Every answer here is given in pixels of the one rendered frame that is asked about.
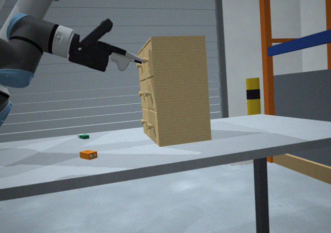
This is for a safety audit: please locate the tan wooden drawer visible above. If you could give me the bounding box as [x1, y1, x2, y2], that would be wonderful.
[142, 41, 153, 76]
[137, 50, 145, 79]
[139, 80, 147, 107]
[144, 77, 156, 109]
[141, 108, 150, 136]
[147, 110, 159, 144]

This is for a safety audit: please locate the tan wooden chest of drawers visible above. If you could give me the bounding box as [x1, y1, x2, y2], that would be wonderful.
[138, 36, 212, 147]

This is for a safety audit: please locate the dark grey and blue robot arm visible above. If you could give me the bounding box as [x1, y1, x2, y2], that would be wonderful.
[0, 0, 113, 126]

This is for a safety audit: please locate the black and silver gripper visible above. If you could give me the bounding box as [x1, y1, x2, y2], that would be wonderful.
[68, 34, 143, 72]

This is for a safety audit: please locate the green and white eraser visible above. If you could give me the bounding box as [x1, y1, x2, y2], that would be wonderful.
[78, 134, 89, 139]

